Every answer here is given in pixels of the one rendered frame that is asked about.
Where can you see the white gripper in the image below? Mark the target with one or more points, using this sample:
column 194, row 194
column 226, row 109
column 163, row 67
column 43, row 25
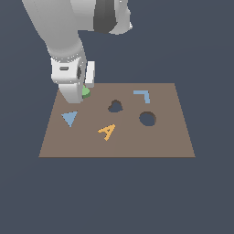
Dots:
column 66, row 70

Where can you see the green round block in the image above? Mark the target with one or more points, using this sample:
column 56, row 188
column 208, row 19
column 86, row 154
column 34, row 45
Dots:
column 86, row 92

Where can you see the brown slotted board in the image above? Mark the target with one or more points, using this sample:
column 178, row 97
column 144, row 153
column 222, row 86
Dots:
column 122, row 140

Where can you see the blue triangle block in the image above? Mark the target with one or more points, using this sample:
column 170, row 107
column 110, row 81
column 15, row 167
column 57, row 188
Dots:
column 70, row 117

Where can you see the orange letter A block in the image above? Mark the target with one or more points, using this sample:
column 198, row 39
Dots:
column 107, row 131

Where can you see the blue L-shaped block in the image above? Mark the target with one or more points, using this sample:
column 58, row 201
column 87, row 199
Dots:
column 145, row 94

